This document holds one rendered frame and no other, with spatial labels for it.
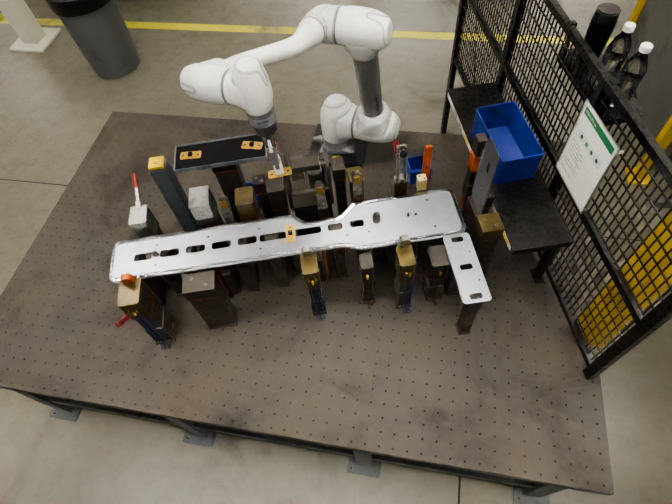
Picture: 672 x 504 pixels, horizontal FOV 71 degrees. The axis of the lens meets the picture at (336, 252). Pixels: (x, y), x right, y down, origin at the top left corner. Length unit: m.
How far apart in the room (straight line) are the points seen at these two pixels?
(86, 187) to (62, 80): 2.31
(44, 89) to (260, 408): 3.78
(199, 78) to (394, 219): 0.87
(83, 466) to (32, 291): 0.95
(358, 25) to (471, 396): 1.40
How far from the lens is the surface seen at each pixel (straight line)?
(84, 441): 2.96
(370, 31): 1.84
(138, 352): 2.15
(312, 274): 1.69
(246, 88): 1.43
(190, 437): 2.70
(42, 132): 4.56
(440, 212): 1.89
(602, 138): 1.67
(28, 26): 5.54
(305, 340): 1.95
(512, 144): 2.13
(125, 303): 1.83
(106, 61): 4.64
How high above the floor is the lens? 2.50
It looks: 57 degrees down
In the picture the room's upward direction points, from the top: 8 degrees counter-clockwise
